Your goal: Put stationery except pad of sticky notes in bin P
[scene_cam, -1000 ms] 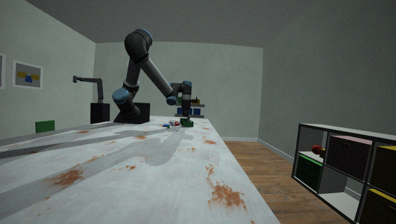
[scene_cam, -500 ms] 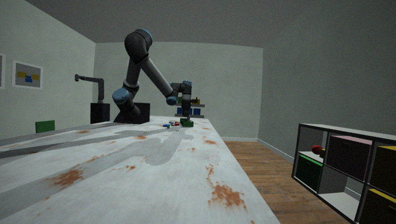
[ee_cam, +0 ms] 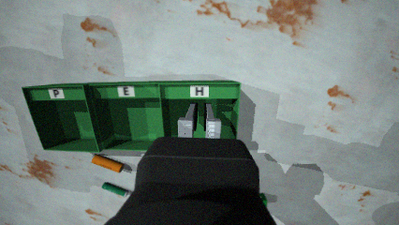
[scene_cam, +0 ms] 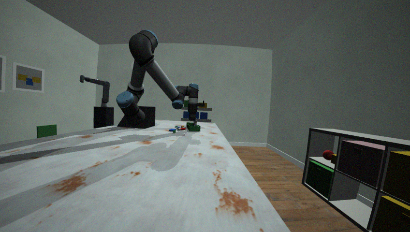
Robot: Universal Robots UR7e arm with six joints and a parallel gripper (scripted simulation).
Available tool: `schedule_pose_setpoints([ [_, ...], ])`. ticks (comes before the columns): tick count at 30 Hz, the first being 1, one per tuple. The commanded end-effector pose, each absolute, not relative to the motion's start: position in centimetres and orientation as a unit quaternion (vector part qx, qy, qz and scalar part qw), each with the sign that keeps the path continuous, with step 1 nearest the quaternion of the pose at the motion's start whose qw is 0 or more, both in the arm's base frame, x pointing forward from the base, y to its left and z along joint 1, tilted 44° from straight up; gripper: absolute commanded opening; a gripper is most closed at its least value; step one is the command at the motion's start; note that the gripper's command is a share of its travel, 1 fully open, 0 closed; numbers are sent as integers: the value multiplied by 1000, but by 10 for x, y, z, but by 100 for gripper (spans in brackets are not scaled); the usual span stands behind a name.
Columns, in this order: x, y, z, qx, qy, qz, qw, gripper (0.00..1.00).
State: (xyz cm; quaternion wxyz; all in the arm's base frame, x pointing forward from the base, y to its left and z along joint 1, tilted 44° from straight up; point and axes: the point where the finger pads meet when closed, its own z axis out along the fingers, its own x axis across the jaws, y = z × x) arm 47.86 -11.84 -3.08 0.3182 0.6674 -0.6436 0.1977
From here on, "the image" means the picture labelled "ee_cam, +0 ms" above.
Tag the green three-compartment bin rack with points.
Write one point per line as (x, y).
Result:
(129, 117)

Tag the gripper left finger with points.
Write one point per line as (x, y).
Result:
(187, 125)

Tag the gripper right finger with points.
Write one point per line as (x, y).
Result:
(212, 125)

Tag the green battery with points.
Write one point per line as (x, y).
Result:
(115, 189)

